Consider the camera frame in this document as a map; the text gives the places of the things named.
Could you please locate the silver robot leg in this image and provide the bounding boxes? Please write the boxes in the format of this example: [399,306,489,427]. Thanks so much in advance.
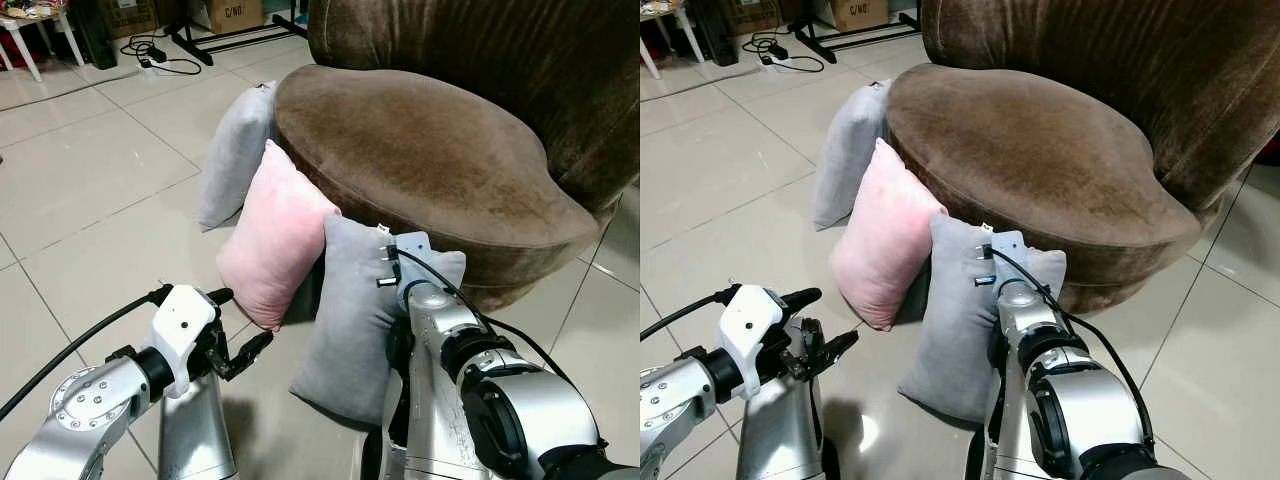
[737,375,827,480]
[158,375,242,480]

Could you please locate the white table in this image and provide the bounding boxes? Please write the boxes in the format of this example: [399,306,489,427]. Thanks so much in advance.
[640,5,706,80]
[0,8,87,83]

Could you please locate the pink pillow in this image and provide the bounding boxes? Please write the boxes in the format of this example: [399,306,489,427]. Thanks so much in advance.
[828,138,949,331]
[216,140,341,331]

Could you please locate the black case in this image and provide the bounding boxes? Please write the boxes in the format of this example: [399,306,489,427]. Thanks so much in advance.
[75,0,120,70]
[690,0,740,67]

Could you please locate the wide grey pillow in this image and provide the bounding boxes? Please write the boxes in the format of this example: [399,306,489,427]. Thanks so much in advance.
[290,213,467,426]
[897,213,1067,426]

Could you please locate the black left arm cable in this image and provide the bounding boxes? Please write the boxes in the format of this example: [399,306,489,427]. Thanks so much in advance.
[0,284,174,421]
[640,284,743,343]

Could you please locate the printed cardboard box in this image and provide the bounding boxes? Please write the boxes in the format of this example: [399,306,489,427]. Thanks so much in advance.
[204,0,267,35]
[829,0,890,32]

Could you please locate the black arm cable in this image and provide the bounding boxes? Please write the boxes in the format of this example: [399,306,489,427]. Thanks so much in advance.
[0,284,174,421]
[985,244,1157,453]
[640,284,743,343]
[385,245,573,391]

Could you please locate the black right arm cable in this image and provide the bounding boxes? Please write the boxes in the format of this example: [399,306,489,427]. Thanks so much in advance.
[985,244,1157,453]
[385,245,573,391]

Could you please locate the brown velvet sofa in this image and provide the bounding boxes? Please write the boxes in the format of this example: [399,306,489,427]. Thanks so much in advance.
[885,0,1280,313]
[273,0,641,313]

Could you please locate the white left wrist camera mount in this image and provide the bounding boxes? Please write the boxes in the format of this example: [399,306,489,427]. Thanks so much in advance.
[148,285,219,399]
[718,285,787,401]

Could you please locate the black floor cable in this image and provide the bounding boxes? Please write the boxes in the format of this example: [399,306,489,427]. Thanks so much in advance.
[744,31,827,75]
[119,34,204,77]

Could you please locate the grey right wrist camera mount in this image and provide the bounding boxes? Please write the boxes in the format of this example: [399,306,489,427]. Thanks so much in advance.
[974,229,1032,301]
[378,231,434,301]

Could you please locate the tall grey pillow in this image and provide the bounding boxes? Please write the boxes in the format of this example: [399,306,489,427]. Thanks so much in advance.
[810,80,893,231]
[196,82,281,233]

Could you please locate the black rack base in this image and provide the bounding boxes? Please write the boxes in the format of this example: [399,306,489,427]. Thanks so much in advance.
[789,0,927,64]
[164,0,312,67]

